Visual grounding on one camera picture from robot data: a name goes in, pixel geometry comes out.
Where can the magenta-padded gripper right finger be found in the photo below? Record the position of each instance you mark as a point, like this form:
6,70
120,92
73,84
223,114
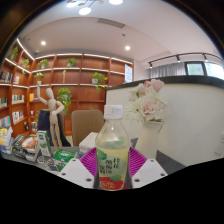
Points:
146,171

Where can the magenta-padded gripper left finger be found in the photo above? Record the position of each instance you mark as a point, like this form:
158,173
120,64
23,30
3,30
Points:
76,170

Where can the clear drink bottle white cap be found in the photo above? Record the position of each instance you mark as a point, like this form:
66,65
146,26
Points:
112,150

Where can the green white flat box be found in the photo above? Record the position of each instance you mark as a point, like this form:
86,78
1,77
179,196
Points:
65,158

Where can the small round printed badge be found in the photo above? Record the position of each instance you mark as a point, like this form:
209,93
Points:
51,164
41,159

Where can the white box stack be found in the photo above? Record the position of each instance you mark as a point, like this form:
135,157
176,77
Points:
88,143

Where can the tall white vase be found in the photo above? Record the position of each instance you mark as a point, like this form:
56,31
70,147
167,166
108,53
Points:
148,140

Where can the small green white carton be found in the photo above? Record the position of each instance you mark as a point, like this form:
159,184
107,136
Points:
44,143

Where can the tan chair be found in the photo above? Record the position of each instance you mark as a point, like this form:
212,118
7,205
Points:
86,125

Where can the stack of dark books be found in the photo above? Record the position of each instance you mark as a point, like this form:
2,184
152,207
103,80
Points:
26,146

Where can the dark blue chair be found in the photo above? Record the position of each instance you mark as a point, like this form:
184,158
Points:
42,121

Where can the wooden artist mannequin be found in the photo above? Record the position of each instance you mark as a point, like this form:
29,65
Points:
53,110

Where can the pink and white flower bouquet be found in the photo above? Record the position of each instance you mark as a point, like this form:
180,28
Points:
146,103

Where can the wooden shelf unit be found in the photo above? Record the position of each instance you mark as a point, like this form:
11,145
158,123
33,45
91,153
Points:
80,76

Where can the grey window curtain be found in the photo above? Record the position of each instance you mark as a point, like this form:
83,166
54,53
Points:
166,70

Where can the dark framed window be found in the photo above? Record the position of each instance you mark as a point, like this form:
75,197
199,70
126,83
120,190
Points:
206,70

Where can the ceiling air vent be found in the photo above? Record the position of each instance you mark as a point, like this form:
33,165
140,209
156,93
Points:
111,22

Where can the ceiling chandelier with round lamps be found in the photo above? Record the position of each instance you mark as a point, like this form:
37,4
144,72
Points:
85,11

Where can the black track light rail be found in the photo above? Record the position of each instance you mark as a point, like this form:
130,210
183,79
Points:
180,56

